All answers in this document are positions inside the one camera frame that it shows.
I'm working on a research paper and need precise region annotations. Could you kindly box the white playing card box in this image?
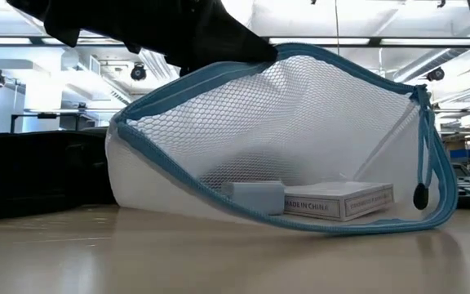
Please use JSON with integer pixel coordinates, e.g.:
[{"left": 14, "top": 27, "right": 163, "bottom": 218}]
[{"left": 282, "top": 180, "right": 395, "bottom": 223}]

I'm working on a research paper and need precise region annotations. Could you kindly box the small pale eraser block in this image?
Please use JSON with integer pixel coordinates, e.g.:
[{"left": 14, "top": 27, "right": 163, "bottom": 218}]
[{"left": 221, "top": 180, "right": 286, "bottom": 216}]

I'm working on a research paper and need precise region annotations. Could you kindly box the white mesh blue-trimmed pouch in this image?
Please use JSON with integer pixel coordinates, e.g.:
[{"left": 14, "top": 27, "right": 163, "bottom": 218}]
[{"left": 104, "top": 42, "right": 459, "bottom": 237}]

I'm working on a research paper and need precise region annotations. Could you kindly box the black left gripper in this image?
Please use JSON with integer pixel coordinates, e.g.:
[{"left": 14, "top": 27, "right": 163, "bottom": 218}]
[{"left": 6, "top": 0, "right": 279, "bottom": 78}]

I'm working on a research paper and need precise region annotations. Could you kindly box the silver ceiling duct pipe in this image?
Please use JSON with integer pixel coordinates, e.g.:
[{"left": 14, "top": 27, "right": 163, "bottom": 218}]
[{"left": 393, "top": 24, "right": 470, "bottom": 82}]

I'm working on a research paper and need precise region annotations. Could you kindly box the black background rig frame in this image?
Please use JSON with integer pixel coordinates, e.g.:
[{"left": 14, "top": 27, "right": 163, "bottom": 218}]
[{"left": 9, "top": 112, "right": 100, "bottom": 134}]

